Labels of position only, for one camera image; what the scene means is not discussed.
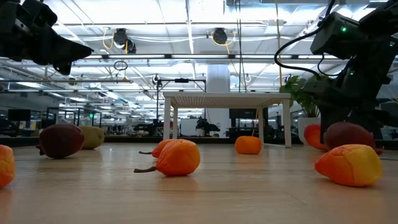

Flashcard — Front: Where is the potted green leafy plant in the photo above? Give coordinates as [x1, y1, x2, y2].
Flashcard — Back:
[279, 75, 323, 146]

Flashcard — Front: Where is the white perforated metal riser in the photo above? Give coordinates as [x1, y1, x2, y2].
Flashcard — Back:
[162, 91, 292, 148]

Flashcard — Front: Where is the black hanging cable coil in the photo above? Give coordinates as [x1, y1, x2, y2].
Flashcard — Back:
[113, 60, 129, 72]

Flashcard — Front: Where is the tan toy kiwi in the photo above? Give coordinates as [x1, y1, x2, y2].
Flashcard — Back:
[79, 126, 106, 150]

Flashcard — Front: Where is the dark red toy apple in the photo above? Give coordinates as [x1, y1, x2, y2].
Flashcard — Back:
[35, 123, 85, 159]
[323, 121, 384, 156]

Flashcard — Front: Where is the red-orange toy peach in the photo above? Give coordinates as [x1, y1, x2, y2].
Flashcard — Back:
[303, 124, 328, 152]
[0, 144, 16, 189]

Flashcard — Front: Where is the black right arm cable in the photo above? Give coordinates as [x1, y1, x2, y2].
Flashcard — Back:
[273, 0, 338, 78]

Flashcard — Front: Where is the orange toy pear with stem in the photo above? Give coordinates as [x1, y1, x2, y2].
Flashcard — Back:
[138, 139, 175, 159]
[134, 138, 201, 177]

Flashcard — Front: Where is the black background metal stand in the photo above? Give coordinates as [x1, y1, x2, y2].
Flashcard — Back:
[155, 74, 208, 138]

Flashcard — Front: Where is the round orange toy fruit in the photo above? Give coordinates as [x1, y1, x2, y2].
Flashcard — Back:
[234, 136, 262, 156]

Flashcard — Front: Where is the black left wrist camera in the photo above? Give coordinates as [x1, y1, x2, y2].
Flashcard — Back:
[21, 0, 58, 29]

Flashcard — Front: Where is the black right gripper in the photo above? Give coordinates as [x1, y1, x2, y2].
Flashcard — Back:
[306, 73, 394, 145]

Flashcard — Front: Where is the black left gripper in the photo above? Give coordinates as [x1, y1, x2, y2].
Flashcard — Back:
[0, 3, 95, 76]

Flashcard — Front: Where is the orange-yellow toy mango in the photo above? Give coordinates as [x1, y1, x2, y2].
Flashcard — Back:
[314, 144, 383, 188]

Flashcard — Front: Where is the black background monitor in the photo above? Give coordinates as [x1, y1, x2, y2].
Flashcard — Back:
[7, 108, 32, 122]
[229, 108, 258, 119]

